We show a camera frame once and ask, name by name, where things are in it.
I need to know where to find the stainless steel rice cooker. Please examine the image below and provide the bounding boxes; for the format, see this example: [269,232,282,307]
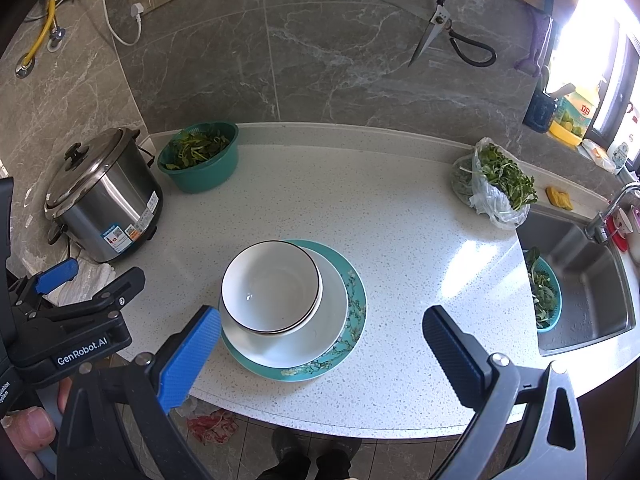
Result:
[43,127,163,263]

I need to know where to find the black handled scissors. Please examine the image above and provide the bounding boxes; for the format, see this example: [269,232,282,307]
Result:
[408,0,497,68]

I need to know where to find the white power cable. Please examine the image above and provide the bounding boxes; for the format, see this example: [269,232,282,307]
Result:
[24,0,148,48]

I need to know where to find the plastic bag of greens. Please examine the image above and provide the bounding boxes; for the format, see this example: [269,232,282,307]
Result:
[450,138,538,230]

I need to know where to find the teal colander with greens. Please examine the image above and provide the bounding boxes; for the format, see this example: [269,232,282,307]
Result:
[523,247,563,334]

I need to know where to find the person's left hand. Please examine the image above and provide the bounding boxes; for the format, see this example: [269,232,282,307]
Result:
[1,387,56,479]

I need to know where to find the large white bowl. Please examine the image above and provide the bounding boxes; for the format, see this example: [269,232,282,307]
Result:
[219,240,348,370]

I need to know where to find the yellow sponge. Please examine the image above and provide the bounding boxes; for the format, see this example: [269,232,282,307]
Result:
[544,186,574,211]

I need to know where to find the blue utensil holder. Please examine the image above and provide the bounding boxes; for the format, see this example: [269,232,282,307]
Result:
[523,88,558,133]

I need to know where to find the stainless steel sink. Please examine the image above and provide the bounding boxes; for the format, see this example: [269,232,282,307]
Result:
[518,206,636,356]

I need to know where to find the yellow gas hose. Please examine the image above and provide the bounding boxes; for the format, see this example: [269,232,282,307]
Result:
[14,0,66,79]

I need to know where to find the red flower patterned bowl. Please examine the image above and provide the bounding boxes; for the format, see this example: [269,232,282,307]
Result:
[219,239,321,335]

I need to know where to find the white cloth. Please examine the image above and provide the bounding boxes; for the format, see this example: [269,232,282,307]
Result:
[44,252,116,307]

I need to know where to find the red and white floor bag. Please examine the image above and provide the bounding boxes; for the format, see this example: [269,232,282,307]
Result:
[176,396,239,445]

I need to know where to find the yellow container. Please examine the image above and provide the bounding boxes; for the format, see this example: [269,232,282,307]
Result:
[549,120,586,148]

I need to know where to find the green bowl with greens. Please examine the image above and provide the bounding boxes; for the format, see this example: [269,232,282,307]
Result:
[157,122,240,194]

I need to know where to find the teal rimmed deep plate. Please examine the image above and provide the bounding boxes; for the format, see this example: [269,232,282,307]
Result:
[220,240,367,382]

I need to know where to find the chrome faucet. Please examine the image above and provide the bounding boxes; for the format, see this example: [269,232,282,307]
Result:
[583,181,640,246]

